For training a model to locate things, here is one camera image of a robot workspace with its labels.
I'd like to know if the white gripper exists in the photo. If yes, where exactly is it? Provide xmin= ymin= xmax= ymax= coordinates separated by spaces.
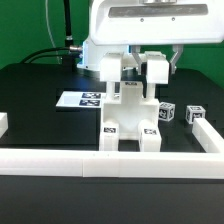
xmin=90 ymin=0 xmax=224 ymax=74

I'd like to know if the white chair back frame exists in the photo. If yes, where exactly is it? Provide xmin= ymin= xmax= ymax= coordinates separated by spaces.
xmin=100 ymin=51 xmax=169 ymax=101

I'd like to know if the white chair seat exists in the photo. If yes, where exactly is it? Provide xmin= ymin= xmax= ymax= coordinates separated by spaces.
xmin=101 ymin=87 xmax=159 ymax=140

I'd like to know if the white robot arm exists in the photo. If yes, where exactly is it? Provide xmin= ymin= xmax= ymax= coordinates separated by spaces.
xmin=82 ymin=0 xmax=224 ymax=83

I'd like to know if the white sheet with markers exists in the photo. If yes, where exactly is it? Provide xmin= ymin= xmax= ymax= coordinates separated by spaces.
xmin=56 ymin=91 xmax=105 ymax=108

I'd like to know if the white U-shaped obstacle fence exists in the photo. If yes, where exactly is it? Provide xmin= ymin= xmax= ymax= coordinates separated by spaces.
xmin=0 ymin=112 xmax=224 ymax=178

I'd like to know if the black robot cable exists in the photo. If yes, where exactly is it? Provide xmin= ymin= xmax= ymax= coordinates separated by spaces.
xmin=20 ymin=0 xmax=84 ymax=64

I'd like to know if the thin white cable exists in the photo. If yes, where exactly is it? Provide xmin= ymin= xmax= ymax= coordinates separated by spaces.
xmin=45 ymin=0 xmax=63 ymax=64

